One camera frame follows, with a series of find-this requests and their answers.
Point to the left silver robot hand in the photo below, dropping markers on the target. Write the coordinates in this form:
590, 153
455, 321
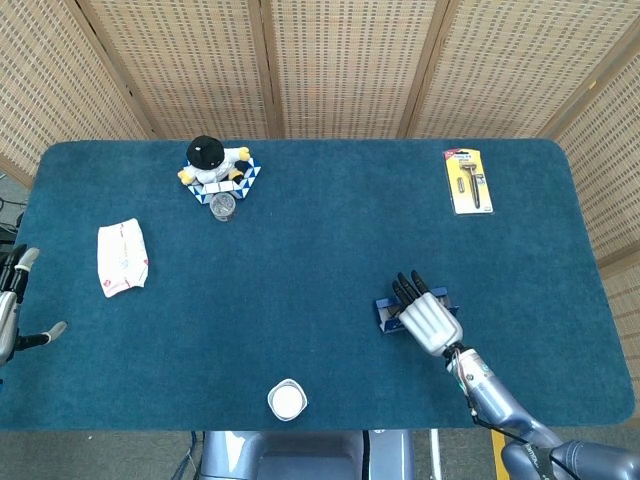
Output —
5, 320

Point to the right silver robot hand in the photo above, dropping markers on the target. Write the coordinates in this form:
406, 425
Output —
432, 320

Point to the small blue box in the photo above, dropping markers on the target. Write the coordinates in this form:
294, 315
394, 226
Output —
387, 321

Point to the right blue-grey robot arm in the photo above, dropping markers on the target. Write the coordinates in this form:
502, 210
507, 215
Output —
495, 400

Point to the yellow razor blister pack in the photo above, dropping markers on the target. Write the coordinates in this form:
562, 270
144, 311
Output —
462, 200

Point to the white folded cloth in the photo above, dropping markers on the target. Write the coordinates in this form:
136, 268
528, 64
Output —
122, 257

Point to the white pole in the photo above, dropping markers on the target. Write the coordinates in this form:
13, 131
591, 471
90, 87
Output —
435, 455

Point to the white paper cup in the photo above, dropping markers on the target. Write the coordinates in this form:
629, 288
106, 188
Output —
287, 400

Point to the blue-grey robot torso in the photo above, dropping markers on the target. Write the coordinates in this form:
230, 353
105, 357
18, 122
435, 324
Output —
300, 455

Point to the blue white snake puzzle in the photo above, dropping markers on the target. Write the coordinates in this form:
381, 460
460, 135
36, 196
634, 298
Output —
249, 180

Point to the clear jar of clips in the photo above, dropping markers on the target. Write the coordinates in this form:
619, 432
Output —
222, 206

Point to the black-headed plush toy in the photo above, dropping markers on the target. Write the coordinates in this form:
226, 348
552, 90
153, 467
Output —
205, 152

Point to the woven wooden folding screen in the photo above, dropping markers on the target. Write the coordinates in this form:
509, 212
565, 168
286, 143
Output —
350, 60

